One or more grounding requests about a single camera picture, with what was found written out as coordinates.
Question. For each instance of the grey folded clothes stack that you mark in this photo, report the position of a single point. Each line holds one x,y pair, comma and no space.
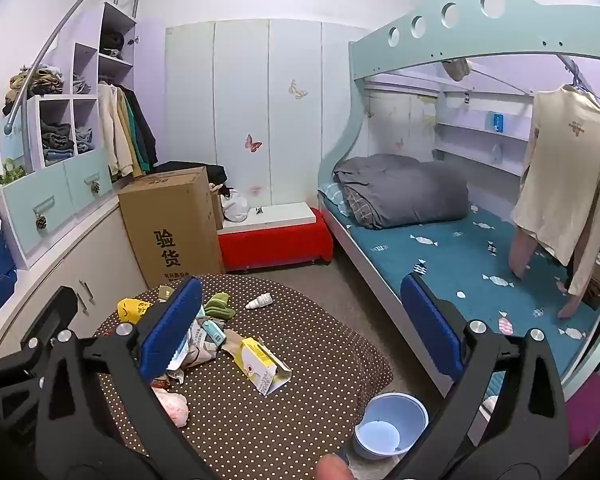
57,142

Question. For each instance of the dark folded clothes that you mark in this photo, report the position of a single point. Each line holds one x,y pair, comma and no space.
112,42

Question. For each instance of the white plastic bag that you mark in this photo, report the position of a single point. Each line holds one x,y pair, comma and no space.
236,207

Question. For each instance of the green hanging shirt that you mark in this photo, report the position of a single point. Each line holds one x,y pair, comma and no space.
139,145

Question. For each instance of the folded jeans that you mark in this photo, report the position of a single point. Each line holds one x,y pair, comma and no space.
85,140

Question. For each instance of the lilac bed shelf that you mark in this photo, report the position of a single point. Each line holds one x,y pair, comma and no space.
470,132

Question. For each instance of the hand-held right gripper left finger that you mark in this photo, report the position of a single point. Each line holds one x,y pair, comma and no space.
172,330

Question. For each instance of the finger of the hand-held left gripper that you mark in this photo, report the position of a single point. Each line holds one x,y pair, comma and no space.
57,310

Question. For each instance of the white board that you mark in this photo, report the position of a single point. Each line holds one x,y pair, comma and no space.
280,215

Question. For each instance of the blue fish-print bed sheet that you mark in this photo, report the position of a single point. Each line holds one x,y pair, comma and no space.
430,250

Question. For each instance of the pale blue plastic bin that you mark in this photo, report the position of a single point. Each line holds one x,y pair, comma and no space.
380,435

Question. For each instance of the green felt leaf toy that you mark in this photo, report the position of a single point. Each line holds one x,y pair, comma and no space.
220,305

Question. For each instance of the brown polka dot table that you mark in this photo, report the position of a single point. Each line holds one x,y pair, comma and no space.
305,335

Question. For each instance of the red bench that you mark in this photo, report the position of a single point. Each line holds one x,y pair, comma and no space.
270,247

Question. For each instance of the black clothing pile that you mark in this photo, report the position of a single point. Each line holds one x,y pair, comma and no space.
200,170

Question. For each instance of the cream hanging jacket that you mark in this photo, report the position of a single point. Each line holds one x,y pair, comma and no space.
112,130

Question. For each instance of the grey metal rail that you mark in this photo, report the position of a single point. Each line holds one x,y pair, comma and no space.
45,52

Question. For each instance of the blue clothes hanger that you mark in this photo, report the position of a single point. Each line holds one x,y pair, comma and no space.
575,77

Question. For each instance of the pink tissue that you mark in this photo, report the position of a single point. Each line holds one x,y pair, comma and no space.
172,405

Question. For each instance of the person's right hand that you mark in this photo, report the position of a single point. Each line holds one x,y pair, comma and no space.
332,469

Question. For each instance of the pink butterfly sticker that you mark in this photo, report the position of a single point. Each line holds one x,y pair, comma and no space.
253,143

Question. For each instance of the olive and white carton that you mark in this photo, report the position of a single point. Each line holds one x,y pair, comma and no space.
166,294

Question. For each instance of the beige hanging sweater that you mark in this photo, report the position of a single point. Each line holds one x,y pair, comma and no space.
565,170

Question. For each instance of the large cardboard box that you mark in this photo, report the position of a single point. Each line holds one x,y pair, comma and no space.
170,220

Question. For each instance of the white wardrobe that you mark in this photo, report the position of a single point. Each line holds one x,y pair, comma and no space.
240,85

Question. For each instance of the olive folded clothes pile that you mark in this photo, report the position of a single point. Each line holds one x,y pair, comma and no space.
37,82

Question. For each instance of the crumpled newspaper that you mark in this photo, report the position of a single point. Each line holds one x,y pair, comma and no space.
197,357

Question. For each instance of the small green plant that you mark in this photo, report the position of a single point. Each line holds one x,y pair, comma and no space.
12,172

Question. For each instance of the pink hanging pants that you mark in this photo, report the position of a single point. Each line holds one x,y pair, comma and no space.
522,255

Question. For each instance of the grey duvet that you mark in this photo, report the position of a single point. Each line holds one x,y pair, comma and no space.
405,190

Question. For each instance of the small blue box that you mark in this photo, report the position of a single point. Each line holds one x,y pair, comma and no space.
498,122

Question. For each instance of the teal drawer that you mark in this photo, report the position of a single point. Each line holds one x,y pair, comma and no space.
87,170
35,225

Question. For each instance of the purple stool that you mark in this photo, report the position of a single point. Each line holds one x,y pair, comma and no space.
587,410

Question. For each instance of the white curved cabinet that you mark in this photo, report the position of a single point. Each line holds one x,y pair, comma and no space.
105,260

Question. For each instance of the black hanging coat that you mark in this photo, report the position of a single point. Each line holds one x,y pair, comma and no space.
147,135

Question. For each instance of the yellow printed bag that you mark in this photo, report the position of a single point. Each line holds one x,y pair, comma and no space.
132,310

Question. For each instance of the teal paper box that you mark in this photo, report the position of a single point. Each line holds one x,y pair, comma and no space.
212,333

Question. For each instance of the light blue checked pillow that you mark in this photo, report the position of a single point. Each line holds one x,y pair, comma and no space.
330,194

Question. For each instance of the yellow and white carton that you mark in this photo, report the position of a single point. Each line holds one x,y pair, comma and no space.
260,365

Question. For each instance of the tan butterfly sticker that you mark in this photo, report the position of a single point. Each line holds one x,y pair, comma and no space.
297,89

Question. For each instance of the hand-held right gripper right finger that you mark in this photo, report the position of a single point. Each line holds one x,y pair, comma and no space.
430,330

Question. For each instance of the teal bunk bed frame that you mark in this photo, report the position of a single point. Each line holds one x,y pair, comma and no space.
505,25

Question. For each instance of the small beige hanging cloth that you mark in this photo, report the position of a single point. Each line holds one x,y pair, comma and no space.
455,68

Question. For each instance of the white teal shelf cabinet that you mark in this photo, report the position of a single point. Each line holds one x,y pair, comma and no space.
87,65

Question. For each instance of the small white bottle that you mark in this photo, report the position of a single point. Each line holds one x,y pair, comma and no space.
257,302

